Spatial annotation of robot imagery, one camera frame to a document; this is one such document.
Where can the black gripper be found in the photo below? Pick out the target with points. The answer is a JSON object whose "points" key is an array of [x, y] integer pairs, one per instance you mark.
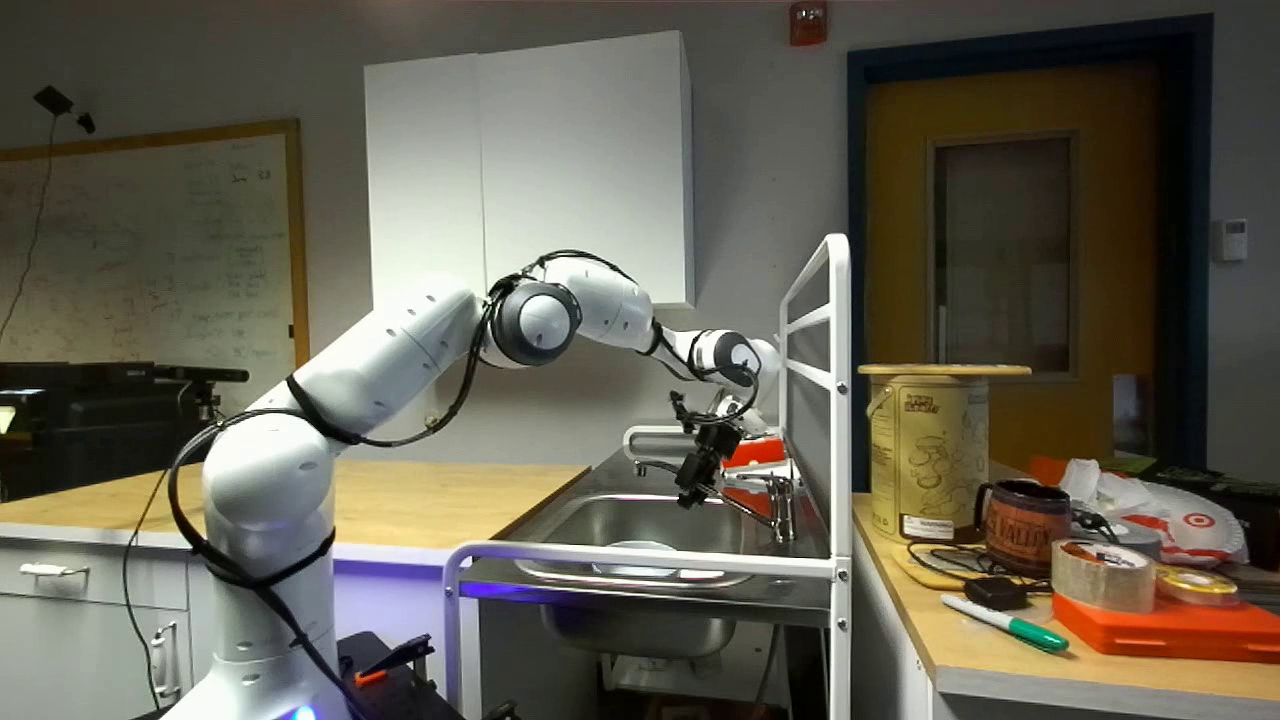
{"points": [[706, 431]]}

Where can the chrome faucet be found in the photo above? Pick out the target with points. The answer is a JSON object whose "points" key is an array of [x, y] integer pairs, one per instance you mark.
{"points": [[778, 504]]}

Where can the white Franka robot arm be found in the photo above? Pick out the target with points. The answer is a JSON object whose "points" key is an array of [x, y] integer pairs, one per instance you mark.
{"points": [[401, 367]]}

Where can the orange item behind sink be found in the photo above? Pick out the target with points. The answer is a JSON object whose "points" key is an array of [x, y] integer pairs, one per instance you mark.
{"points": [[762, 453]]}

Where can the stainless steel sink basin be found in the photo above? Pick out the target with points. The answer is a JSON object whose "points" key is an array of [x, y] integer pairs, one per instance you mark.
{"points": [[641, 522]]}

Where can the white bowl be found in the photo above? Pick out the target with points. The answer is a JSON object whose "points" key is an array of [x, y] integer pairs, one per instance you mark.
{"points": [[641, 551]]}

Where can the beige patterned canister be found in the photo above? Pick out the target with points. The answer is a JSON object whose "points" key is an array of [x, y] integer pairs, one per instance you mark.
{"points": [[929, 453]]}

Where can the dark patterned coaster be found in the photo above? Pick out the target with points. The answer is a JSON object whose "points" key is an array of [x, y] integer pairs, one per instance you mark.
{"points": [[950, 561]]}

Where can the round wooden board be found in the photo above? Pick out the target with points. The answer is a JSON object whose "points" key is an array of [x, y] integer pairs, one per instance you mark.
{"points": [[945, 368]]}

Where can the small black block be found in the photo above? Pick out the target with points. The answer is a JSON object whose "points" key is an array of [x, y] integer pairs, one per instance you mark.
{"points": [[998, 592]]}

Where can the brown ceramic mug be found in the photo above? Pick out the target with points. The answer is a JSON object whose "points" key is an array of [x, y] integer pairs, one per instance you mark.
{"points": [[1025, 526]]}

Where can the green marker pen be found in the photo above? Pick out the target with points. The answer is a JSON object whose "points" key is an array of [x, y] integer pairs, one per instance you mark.
{"points": [[1007, 623]]}

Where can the black and orange base device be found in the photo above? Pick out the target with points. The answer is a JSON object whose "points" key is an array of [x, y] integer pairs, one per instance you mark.
{"points": [[391, 674]]}

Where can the yellow door with window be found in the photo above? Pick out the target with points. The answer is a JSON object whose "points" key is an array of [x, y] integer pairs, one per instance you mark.
{"points": [[1015, 255]]}

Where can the white plastic bag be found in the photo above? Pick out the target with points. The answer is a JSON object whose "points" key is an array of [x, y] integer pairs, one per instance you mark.
{"points": [[1160, 515]]}

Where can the red fire alarm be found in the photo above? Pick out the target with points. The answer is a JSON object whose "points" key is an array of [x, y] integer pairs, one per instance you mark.
{"points": [[808, 20]]}

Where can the flat orange box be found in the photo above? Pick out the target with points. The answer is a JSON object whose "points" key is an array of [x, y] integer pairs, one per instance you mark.
{"points": [[1165, 625]]}

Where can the small round tin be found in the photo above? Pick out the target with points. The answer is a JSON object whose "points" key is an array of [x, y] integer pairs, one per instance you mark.
{"points": [[1197, 586]]}

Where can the wood framed whiteboard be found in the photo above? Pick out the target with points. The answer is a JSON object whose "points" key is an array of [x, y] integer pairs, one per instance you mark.
{"points": [[144, 255]]}

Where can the black equipment on counter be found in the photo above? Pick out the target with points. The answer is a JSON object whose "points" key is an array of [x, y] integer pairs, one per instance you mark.
{"points": [[93, 413]]}

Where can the white counter cabinet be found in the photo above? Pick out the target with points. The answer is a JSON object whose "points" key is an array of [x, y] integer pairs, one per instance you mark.
{"points": [[80, 625]]}

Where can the white metal rack frame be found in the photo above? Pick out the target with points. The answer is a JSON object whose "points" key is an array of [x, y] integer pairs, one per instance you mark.
{"points": [[832, 400]]}

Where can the white wall cabinet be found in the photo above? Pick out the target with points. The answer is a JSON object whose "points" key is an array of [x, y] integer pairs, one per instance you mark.
{"points": [[561, 144]]}

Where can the white wall thermostat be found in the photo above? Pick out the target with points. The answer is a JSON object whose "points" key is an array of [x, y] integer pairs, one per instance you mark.
{"points": [[1235, 243]]}

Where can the black camera on stand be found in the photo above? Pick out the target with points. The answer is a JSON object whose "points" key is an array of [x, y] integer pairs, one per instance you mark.
{"points": [[59, 100]]}

